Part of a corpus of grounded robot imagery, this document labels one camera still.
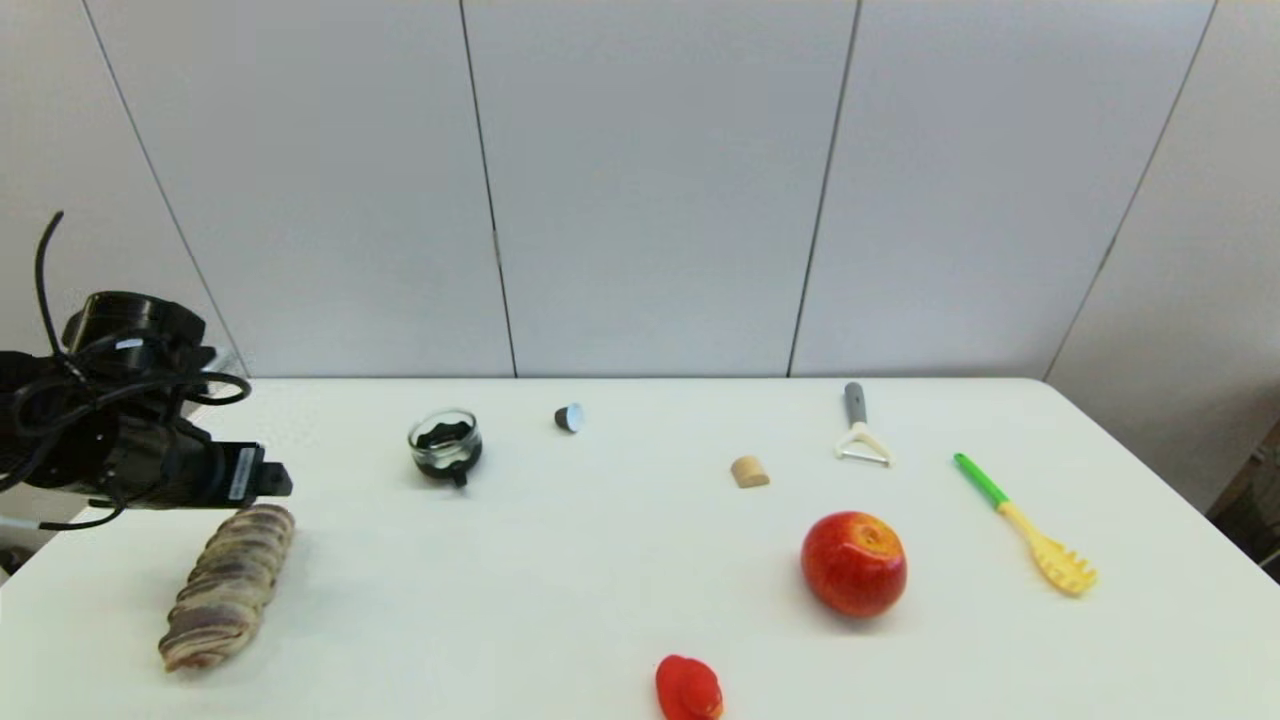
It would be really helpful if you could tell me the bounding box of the long braided brown bread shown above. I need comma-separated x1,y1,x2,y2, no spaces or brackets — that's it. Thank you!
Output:
158,503,296,673

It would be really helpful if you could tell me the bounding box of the glass cup with black base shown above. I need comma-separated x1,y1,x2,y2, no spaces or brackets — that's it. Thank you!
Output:
407,409,485,489

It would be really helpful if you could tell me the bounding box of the small red toy fruit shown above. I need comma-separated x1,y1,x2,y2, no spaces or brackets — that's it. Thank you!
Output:
655,654,724,720

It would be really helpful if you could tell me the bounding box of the red apple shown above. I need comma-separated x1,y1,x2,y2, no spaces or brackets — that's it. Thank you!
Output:
800,510,909,618

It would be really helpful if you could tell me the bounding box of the dark brown furniture piece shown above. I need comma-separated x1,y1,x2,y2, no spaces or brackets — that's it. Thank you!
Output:
1205,415,1280,586

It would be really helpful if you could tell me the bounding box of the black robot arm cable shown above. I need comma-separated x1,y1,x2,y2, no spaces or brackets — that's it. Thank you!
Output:
0,210,253,532

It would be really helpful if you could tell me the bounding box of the white peeler with grey handle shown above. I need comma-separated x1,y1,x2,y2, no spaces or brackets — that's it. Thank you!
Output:
835,382,893,468

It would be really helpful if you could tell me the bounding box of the yellow pasta spoon green handle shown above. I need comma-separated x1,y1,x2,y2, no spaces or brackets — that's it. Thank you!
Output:
952,452,1098,598

